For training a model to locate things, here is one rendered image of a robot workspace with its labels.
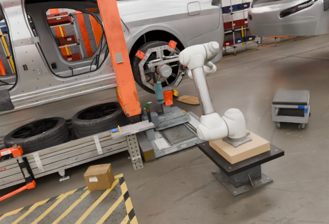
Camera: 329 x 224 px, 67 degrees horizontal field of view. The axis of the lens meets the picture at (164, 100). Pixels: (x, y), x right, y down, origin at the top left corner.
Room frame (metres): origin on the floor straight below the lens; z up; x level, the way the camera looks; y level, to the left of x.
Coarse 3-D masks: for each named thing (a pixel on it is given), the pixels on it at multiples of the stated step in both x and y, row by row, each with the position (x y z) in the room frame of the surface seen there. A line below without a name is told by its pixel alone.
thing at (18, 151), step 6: (0, 150) 2.24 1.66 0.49; (6, 150) 2.23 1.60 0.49; (12, 150) 2.16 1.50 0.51; (18, 150) 2.17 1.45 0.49; (0, 156) 2.21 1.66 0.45; (18, 156) 2.17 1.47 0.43; (24, 186) 2.17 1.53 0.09; (30, 186) 2.17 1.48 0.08; (12, 192) 2.11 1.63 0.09; (0, 198) 2.05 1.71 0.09
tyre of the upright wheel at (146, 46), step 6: (150, 42) 3.10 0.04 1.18; (156, 42) 3.02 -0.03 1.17; (162, 42) 3.04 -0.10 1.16; (144, 48) 2.98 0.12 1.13; (132, 60) 3.12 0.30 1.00; (138, 60) 2.95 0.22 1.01; (132, 66) 3.04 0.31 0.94; (138, 66) 2.94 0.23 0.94; (138, 72) 2.94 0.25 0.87; (138, 78) 2.94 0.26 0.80; (138, 84) 3.05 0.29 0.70; (150, 90) 2.96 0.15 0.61
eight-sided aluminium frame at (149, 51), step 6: (150, 48) 2.93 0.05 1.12; (156, 48) 2.92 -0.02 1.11; (162, 48) 2.94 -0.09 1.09; (168, 48) 2.96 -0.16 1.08; (174, 54) 2.99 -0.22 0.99; (144, 60) 2.90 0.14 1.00; (144, 78) 2.87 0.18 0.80; (180, 78) 2.98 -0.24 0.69; (144, 84) 2.86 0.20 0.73; (174, 84) 2.96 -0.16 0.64
